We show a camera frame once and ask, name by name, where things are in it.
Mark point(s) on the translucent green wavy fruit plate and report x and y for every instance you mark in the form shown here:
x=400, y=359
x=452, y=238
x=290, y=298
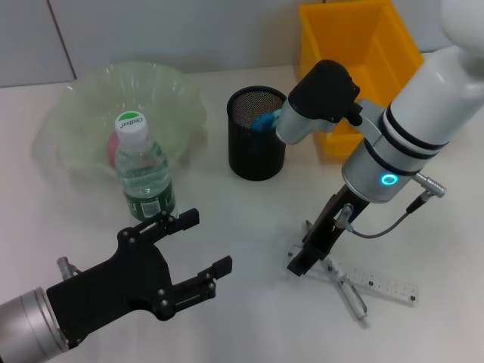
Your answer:
x=159, y=87

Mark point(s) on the clear silver ballpoint pen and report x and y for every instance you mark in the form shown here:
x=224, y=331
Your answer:
x=351, y=298

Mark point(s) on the yellow plastic storage bin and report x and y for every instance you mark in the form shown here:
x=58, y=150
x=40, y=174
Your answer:
x=340, y=30

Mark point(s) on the clear water bottle green label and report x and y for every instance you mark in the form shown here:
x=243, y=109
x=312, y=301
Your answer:
x=149, y=177

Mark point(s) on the blue and teal scissors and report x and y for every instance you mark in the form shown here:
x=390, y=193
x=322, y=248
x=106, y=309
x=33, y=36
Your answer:
x=264, y=123

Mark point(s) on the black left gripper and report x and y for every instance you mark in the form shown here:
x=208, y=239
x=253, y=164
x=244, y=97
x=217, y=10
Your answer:
x=113, y=287

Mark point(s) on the pink peach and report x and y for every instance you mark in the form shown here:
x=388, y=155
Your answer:
x=112, y=147

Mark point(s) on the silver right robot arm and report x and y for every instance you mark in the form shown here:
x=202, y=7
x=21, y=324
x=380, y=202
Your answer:
x=427, y=109

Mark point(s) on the clear plastic ruler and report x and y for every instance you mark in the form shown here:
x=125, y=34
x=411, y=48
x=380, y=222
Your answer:
x=389, y=285

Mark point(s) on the black mesh pen holder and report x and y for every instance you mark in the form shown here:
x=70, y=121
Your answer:
x=257, y=159

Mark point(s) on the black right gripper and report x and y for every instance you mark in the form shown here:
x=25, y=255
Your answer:
x=332, y=227

